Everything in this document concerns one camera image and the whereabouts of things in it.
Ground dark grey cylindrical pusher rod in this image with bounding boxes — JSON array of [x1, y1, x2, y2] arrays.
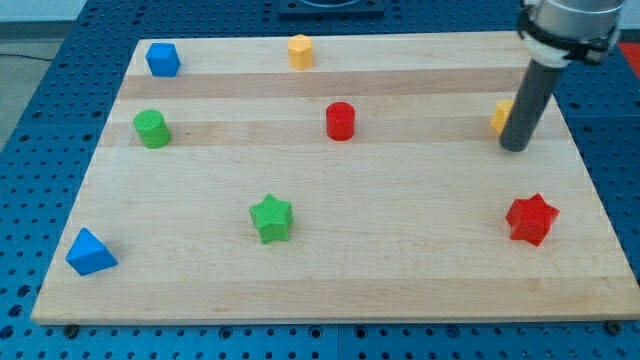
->
[[499, 60, 563, 152]]

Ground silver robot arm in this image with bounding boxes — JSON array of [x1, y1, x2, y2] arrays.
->
[[499, 0, 624, 152]]

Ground yellow heart block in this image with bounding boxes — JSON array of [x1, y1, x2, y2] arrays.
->
[[489, 99, 514, 134]]

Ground red star block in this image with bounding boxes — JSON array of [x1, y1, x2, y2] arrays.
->
[[505, 193, 560, 247]]

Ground green star block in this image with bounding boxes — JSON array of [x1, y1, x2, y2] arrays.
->
[[249, 194, 293, 244]]

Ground wooden board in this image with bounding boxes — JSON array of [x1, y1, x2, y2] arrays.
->
[[32, 32, 639, 325]]

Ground red cylinder block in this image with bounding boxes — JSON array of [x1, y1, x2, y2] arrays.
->
[[325, 102, 356, 141]]

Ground yellow hexagon block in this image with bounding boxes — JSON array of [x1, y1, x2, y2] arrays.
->
[[288, 34, 314, 70]]

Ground blue cube block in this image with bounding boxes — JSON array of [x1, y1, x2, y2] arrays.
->
[[145, 42, 181, 77]]

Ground green cylinder block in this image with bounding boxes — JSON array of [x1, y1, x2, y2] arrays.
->
[[133, 109, 171, 149]]

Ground blue triangle block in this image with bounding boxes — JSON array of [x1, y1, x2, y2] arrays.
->
[[65, 228, 118, 276]]

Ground dark blue base plate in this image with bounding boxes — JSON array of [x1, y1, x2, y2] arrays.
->
[[277, 0, 385, 19]]

